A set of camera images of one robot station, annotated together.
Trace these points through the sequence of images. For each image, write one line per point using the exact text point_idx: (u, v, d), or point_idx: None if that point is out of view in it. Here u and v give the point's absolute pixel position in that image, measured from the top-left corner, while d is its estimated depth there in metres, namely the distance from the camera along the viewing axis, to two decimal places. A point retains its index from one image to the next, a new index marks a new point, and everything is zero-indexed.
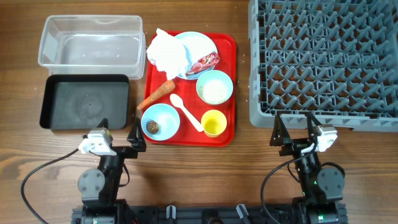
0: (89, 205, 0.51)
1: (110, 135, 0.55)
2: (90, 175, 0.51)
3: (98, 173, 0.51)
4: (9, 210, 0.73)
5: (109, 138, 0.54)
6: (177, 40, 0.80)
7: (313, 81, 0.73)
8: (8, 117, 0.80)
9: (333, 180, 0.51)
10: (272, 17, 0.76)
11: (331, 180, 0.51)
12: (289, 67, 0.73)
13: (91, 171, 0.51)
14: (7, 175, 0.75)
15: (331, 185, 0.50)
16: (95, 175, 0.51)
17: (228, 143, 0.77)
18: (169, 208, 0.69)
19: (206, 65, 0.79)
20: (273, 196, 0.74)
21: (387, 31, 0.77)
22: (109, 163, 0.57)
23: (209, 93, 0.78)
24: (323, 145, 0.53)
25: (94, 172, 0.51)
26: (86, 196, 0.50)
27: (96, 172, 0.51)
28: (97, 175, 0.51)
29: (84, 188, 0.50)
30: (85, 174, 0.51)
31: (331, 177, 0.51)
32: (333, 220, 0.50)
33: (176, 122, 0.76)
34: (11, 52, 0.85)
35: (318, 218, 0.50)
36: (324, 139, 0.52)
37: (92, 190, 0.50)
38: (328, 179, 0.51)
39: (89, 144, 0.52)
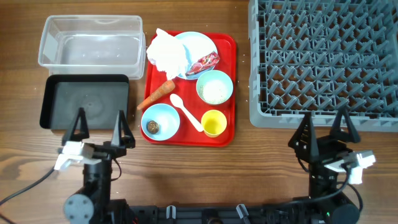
0: None
1: (89, 146, 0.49)
2: (76, 203, 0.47)
3: (84, 200, 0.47)
4: (9, 210, 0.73)
5: (89, 151, 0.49)
6: (177, 40, 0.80)
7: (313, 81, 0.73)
8: (7, 117, 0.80)
9: (348, 219, 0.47)
10: (272, 17, 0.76)
11: (346, 218, 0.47)
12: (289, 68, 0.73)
13: (77, 197, 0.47)
14: (7, 175, 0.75)
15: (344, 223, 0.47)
16: (81, 201, 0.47)
17: (228, 143, 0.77)
18: (168, 208, 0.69)
19: (206, 65, 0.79)
20: (273, 196, 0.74)
21: (387, 31, 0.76)
22: (94, 170, 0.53)
23: (209, 93, 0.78)
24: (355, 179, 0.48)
25: (80, 198, 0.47)
26: None
27: (82, 198, 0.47)
28: (83, 202, 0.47)
29: (73, 217, 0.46)
30: (70, 201, 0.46)
31: (346, 214, 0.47)
32: None
33: (176, 122, 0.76)
34: (10, 52, 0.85)
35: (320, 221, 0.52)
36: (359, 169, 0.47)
37: (81, 218, 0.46)
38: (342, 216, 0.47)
39: (66, 162, 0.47)
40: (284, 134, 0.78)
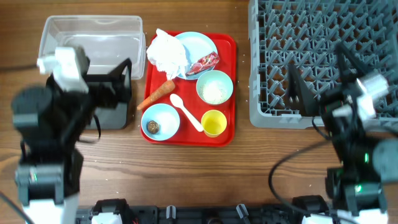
0: (29, 134, 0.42)
1: (83, 56, 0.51)
2: (33, 93, 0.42)
3: (45, 91, 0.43)
4: (9, 210, 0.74)
5: (80, 55, 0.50)
6: (175, 39, 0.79)
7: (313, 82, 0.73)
8: (8, 117, 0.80)
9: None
10: (272, 17, 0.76)
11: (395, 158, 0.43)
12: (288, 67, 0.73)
13: (33, 89, 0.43)
14: (7, 175, 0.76)
15: (395, 166, 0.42)
16: (38, 92, 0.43)
17: (228, 143, 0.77)
18: (169, 208, 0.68)
19: (206, 65, 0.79)
20: (273, 196, 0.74)
21: (386, 32, 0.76)
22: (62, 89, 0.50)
23: (209, 93, 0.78)
24: (373, 90, 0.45)
25: (37, 89, 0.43)
26: (21, 121, 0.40)
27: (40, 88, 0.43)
28: (41, 92, 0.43)
29: (20, 109, 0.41)
30: (25, 93, 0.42)
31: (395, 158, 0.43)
32: (374, 191, 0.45)
33: (176, 122, 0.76)
34: (10, 52, 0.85)
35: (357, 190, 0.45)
36: (367, 104, 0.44)
37: (32, 107, 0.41)
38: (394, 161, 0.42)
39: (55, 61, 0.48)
40: (284, 134, 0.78)
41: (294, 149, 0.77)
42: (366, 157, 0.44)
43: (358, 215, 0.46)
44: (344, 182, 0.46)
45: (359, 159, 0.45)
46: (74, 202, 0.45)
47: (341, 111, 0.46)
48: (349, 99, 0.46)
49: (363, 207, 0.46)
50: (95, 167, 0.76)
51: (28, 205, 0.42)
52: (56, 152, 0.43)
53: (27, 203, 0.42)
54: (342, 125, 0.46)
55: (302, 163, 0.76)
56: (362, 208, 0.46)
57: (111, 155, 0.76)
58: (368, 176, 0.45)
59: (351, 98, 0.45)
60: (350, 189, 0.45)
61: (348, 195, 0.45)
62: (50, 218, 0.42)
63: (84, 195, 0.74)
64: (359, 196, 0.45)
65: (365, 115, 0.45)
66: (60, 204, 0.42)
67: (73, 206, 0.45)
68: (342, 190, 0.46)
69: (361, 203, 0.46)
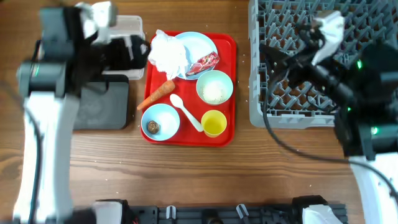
0: (51, 48, 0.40)
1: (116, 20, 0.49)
2: (54, 12, 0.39)
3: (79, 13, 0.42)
4: (9, 210, 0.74)
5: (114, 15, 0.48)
6: (177, 40, 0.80)
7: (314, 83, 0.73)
8: (7, 118, 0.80)
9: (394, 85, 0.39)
10: (272, 17, 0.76)
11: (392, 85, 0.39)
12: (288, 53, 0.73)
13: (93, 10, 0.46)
14: (7, 175, 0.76)
15: (390, 65, 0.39)
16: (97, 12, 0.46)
17: (228, 143, 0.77)
18: (168, 208, 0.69)
19: (206, 65, 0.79)
20: (273, 196, 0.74)
21: (386, 31, 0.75)
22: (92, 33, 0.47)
23: (209, 93, 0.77)
24: (333, 25, 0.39)
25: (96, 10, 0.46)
26: (58, 43, 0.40)
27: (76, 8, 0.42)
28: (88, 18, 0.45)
29: (54, 38, 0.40)
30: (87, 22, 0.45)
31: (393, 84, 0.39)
32: (392, 129, 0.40)
33: (176, 122, 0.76)
34: (10, 52, 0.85)
35: (372, 131, 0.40)
36: (329, 37, 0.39)
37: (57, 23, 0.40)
38: (379, 88, 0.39)
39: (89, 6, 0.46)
40: (284, 134, 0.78)
41: (294, 149, 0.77)
42: (359, 64, 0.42)
43: (374, 160, 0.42)
44: (357, 123, 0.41)
45: (358, 93, 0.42)
46: (74, 109, 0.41)
47: (319, 55, 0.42)
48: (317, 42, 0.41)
49: (379, 151, 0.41)
50: (95, 168, 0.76)
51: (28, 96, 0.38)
52: (61, 55, 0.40)
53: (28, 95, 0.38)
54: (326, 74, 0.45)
55: (302, 163, 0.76)
56: (377, 152, 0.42)
57: (111, 155, 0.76)
58: (371, 107, 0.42)
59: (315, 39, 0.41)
60: (366, 130, 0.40)
61: (363, 139, 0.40)
62: (48, 113, 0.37)
63: (84, 195, 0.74)
64: (375, 138, 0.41)
65: (336, 37, 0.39)
66: (61, 104, 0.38)
67: (72, 117, 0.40)
68: (356, 134, 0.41)
69: (379, 148, 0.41)
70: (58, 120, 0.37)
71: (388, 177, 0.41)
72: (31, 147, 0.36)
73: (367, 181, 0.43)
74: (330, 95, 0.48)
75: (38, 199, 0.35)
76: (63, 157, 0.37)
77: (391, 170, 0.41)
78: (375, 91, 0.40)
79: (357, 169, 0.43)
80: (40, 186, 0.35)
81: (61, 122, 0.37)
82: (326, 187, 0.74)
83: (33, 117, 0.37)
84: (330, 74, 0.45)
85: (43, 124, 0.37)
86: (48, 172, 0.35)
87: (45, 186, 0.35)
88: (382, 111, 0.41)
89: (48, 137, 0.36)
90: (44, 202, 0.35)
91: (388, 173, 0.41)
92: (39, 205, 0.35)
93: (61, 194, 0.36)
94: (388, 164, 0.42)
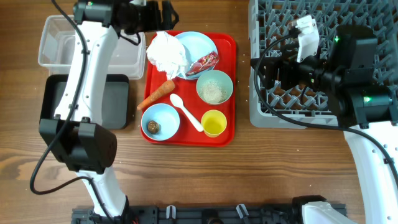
0: None
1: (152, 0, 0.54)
2: None
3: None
4: (9, 210, 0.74)
5: None
6: (176, 39, 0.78)
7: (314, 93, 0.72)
8: (7, 117, 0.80)
9: (368, 50, 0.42)
10: (272, 17, 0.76)
11: (365, 50, 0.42)
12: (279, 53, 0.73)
13: None
14: (7, 175, 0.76)
15: (359, 33, 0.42)
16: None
17: (228, 143, 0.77)
18: (169, 208, 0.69)
19: (206, 65, 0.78)
20: (273, 196, 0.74)
21: (387, 31, 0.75)
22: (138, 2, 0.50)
23: (209, 93, 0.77)
24: (304, 22, 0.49)
25: None
26: None
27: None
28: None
29: None
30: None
31: (366, 49, 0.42)
32: (383, 98, 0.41)
33: (176, 122, 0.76)
34: (10, 51, 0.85)
35: (364, 101, 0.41)
36: (303, 30, 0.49)
37: None
38: (355, 53, 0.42)
39: None
40: (284, 134, 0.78)
41: (295, 149, 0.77)
42: (337, 38, 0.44)
43: (368, 127, 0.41)
44: (349, 93, 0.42)
45: (342, 67, 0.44)
46: (112, 46, 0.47)
47: (303, 50, 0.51)
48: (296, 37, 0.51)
49: (372, 119, 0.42)
50: None
51: (80, 23, 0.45)
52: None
53: (81, 23, 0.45)
54: (311, 68, 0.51)
55: (302, 163, 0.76)
56: (370, 121, 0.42)
57: None
58: (355, 81, 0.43)
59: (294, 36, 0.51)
60: (357, 99, 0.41)
61: (356, 107, 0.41)
62: (92, 36, 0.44)
63: (84, 194, 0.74)
64: (369, 106, 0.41)
65: (309, 28, 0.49)
66: (109, 29, 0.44)
67: (111, 48, 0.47)
68: (349, 104, 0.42)
69: (370, 116, 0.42)
70: (102, 43, 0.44)
71: (383, 143, 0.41)
72: (76, 61, 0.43)
73: (360, 147, 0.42)
74: (317, 88, 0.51)
75: (78, 103, 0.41)
76: (100, 76, 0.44)
77: (385, 137, 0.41)
78: (352, 56, 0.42)
79: (352, 137, 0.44)
80: (81, 91, 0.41)
81: (104, 46, 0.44)
82: (326, 187, 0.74)
83: (84, 38, 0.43)
84: (314, 68, 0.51)
85: (89, 43, 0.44)
86: (90, 78, 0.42)
87: (87, 94, 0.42)
88: (366, 83, 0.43)
89: (94, 51, 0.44)
90: (85, 104, 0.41)
91: (384, 139, 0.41)
92: (77, 107, 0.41)
93: (94, 102, 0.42)
94: (383, 132, 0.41)
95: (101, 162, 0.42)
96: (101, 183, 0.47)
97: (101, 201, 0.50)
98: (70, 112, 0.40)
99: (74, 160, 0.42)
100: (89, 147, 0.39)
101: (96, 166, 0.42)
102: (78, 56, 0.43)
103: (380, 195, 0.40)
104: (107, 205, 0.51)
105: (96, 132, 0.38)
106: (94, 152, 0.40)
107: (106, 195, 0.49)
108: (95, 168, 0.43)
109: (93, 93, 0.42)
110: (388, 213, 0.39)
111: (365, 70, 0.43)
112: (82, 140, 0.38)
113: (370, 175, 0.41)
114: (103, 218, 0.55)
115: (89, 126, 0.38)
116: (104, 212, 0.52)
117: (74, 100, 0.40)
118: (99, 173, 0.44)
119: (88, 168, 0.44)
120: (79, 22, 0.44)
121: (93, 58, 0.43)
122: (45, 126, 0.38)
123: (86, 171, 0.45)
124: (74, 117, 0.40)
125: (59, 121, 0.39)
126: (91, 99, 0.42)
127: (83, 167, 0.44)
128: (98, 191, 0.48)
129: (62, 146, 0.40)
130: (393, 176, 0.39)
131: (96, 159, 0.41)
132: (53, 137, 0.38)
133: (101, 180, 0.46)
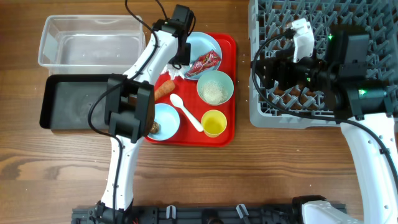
0: (171, 22, 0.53)
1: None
2: (182, 12, 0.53)
3: (190, 15, 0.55)
4: (9, 210, 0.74)
5: None
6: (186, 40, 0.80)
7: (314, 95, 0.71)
8: (7, 117, 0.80)
9: (360, 46, 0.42)
10: (272, 17, 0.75)
11: (357, 46, 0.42)
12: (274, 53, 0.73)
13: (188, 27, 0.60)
14: (7, 175, 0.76)
15: (351, 30, 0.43)
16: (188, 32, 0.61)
17: (228, 143, 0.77)
18: (168, 208, 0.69)
19: (206, 64, 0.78)
20: (273, 196, 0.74)
21: (387, 31, 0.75)
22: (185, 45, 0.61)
23: (209, 93, 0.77)
24: (301, 25, 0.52)
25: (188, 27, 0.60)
26: (179, 17, 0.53)
27: (192, 13, 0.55)
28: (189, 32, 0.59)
29: (177, 18, 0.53)
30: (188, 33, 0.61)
31: (360, 45, 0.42)
32: (377, 92, 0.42)
33: (176, 122, 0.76)
34: (10, 51, 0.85)
35: (359, 93, 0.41)
36: (298, 30, 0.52)
37: (181, 17, 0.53)
38: (348, 48, 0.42)
39: None
40: (284, 134, 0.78)
41: (294, 149, 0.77)
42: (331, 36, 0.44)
43: (363, 119, 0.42)
44: (344, 87, 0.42)
45: (336, 63, 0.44)
46: (173, 51, 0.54)
47: (298, 50, 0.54)
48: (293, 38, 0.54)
49: (367, 111, 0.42)
50: (94, 167, 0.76)
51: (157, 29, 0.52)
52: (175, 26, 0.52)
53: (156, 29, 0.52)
54: (306, 68, 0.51)
55: (301, 163, 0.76)
56: (365, 113, 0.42)
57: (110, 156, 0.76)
58: (350, 75, 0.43)
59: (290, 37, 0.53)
60: (353, 92, 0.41)
61: (351, 100, 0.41)
62: (164, 37, 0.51)
63: (84, 195, 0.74)
64: (363, 99, 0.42)
65: (306, 30, 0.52)
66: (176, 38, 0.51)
67: (172, 51, 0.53)
68: (344, 96, 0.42)
69: (366, 109, 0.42)
70: (170, 44, 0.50)
71: (379, 134, 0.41)
72: (147, 50, 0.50)
73: (356, 137, 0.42)
74: (314, 87, 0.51)
75: (143, 71, 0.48)
76: (161, 65, 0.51)
77: (380, 127, 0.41)
78: (345, 51, 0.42)
79: (347, 129, 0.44)
80: (147, 66, 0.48)
81: (170, 46, 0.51)
82: (326, 187, 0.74)
83: (158, 38, 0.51)
84: (310, 68, 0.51)
85: (161, 40, 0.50)
86: (155, 62, 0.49)
87: (151, 68, 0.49)
88: (360, 76, 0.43)
89: (163, 47, 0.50)
90: (148, 75, 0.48)
91: (379, 130, 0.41)
92: (142, 74, 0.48)
93: (153, 77, 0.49)
94: (377, 124, 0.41)
95: (140, 129, 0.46)
96: (127, 156, 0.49)
97: (116, 182, 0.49)
98: (135, 75, 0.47)
99: (120, 118, 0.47)
100: (140, 106, 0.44)
101: (134, 132, 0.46)
102: (149, 46, 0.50)
103: (377, 185, 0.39)
104: (119, 188, 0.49)
105: (151, 93, 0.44)
106: (142, 113, 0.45)
107: (125, 173, 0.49)
108: (132, 135, 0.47)
109: (155, 70, 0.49)
110: (385, 202, 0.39)
111: (359, 65, 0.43)
112: (137, 97, 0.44)
113: (365, 165, 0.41)
114: (106, 211, 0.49)
115: (146, 88, 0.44)
116: (113, 198, 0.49)
117: (141, 68, 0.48)
118: (133, 141, 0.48)
119: (125, 135, 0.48)
120: (156, 29, 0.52)
121: (161, 51, 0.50)
122: (112, 79, 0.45)
123: (121, 136, 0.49)
124: (138, 80, 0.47)
125: (124, 77, 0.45)
126: (153, 72, 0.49)
127: (122, 130, 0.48)
128: (121, 164, 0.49)
129: (117, 100, 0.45)
130: (388, 165, 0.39)
131: (139, 122, 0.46)
132: (115, 87, 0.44)
133: (130, 150, 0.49)
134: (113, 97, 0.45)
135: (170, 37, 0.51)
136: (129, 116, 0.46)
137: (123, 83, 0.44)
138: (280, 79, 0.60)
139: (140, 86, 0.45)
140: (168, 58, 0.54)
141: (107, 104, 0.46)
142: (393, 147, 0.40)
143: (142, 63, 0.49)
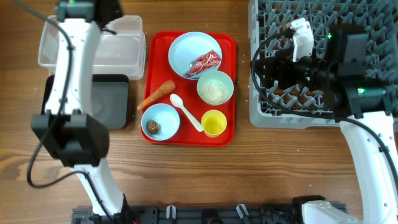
0: None
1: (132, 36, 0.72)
2: None
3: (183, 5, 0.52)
4: (9, 210, 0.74)
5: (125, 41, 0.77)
6: (185, 40, 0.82)
7: (314, 95, 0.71)
8: (7, 117, 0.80)
9: (359, 45, 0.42)
10: (272, 17, 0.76)
11: (357, 45, 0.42)
12: (273, 53, 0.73)
13: None
14: (7, 175, 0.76)
15: (350, 30, 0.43)
16: None
17: (228, 143, 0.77)
18: (169, 208, 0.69)
19: (206, 64, 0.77)
20: (273, 196, 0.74)
21: (387, 31, 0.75)
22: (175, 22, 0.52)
23: (209, 93, 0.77)
24: (300, 24, 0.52)
25: None
26: None
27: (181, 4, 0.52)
28: None
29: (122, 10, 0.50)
30: None
31: (359, 43, 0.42)
32: (376, 90, 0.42)
33: (176, 122, 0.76)
34: (10, 52, 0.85)
35: (359, 92, 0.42)
36: (298, 29, 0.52)
37: None
38: (347, 47, 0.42)
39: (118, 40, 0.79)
40: (284, 134, 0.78)
41: (294, 149, 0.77)
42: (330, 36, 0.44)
43: (362, 117, 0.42)
44: (344, 86, 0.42)
45: (334, 62, 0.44)
46: (96, 43, 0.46)
47: (298, 49, 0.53)
48: (292, 37, 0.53)
49: (367, 109, 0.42)
50: None
51: (62, 22, 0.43)
52: None
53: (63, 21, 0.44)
54: (306, 68, 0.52)
55: (302, 163, 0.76)
56: (365, 111, 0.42)
57: (110, 155, 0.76)
58: (349, 74, 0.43)
59: (290, 37, 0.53)
60: (352, 91, 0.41)
61: (351, 98, 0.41)
62: (79, 30, 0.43)
63: (84, 194, 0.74)
64: (362, 98, 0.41)
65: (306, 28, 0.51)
66: (91, 24, 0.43)
67: (94, 45, 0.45)
68: (344, 95, 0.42)
69: (365, 107, 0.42)
70: (87, 38, 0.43)
71: (377, 132, 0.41)
72: (61, 57, 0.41)
73: (356, 137, 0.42)
74: (313, 86, 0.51)
75: (67, 98, 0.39)
76: (87, 69, 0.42)
77: (381, 126, 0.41)
78: (344, 51, 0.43)
79: (347, 128, 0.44)
80: (69, 86, 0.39)
81: (89, 42, 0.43)
82: (326, 187, 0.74)
83: (67, 34, 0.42)
84: (309, 68, 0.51)
85: (74, 38, 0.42)
86: (77, 74, 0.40)
87: (76, 87, 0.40)
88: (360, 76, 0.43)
89: (81, 45, 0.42)
90: (74, 98, 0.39)
91: (378, 129, 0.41)
92: (67, 101, 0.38)
93: (84, 97, 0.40)
94: (377, 122, 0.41)
95: (96, 154, 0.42)
96: (97, 179, 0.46)
97: (99, 198, 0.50)
98: (60, 106, 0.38)
99: (68, 152, 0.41)
100: (84, 138, 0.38)
101: (90, 158, 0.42)
102: (62, 51, 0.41)
103: (377, 184, 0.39)
104: (106, 201, 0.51)
105: (88, 121, 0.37)
106: (89, 144, 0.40)
107: (104, 191, 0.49)
108: (91, 161, 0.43)
109: (82, 87, 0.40)
110: (385, 200, 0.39)
111: (359, 63, 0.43)
112: (75, 132, 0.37)
113: (365, 163, 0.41)
114: (104, 216, 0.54)
115: (81, 116, 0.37)
116: (104, 210, 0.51)
117: (63, 93, 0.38)
118: (94, 165, 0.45)
119: (83, 162, 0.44)
120: (89, 18, 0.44)
121: (79, 51, 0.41)
122: (36, 120, 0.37)
123: (81, 165, 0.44)
124: (65, 111, 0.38)
125: (49, 116, 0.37)
126: (80, 92, 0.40)
127: (76, 160, 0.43)
128: (95, 186, 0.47)
129: (53, 138, 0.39)
130: (388, 163, 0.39)
131: (91, 149, 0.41)
132: (45, 129, 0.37)
133: (96, 174, 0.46)
134: (49, 141, 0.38)
135: (81, 28, 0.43)
136: (76, 147, 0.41)
137: (51, 123, 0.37)
138: (280, 78, 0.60)
139: (72, 116, 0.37)
140: (94, 57, 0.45)
141: (46, 147, 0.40)
142: (392, 145, 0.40)
143: (62, 79, 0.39)
